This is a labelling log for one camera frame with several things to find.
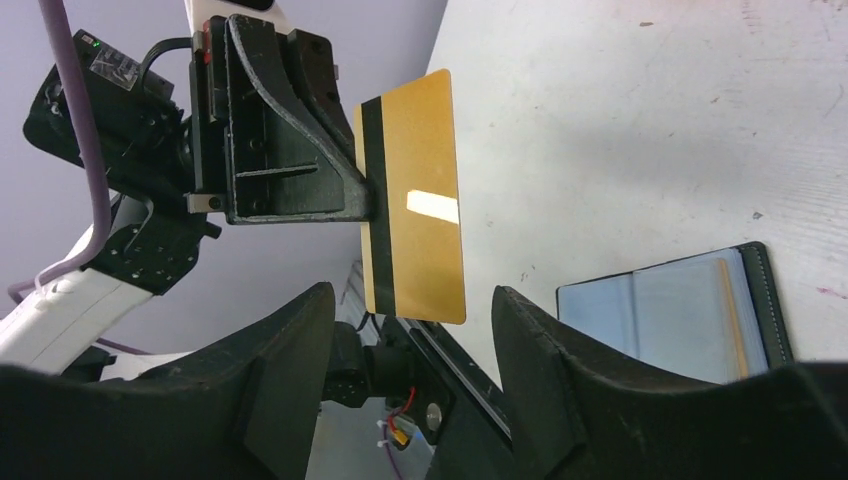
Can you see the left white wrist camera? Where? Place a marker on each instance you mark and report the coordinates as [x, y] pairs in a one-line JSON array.
[[200, 11]]

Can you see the black leather card holder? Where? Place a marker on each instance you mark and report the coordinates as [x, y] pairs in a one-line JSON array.
[[714, 317]]

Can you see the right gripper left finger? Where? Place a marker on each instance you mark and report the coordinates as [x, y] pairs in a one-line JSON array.
[[244, 407]]

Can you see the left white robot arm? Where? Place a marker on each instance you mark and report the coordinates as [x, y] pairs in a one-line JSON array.
[[67, 307]]

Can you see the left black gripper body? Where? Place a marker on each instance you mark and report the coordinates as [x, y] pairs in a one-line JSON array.
[[154, 239]]

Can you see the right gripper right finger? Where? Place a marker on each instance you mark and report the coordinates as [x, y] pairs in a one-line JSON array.
[[579, 409]]

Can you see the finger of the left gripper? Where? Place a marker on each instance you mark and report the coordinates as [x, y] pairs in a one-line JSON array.
[[282, 167], [311, 58]]

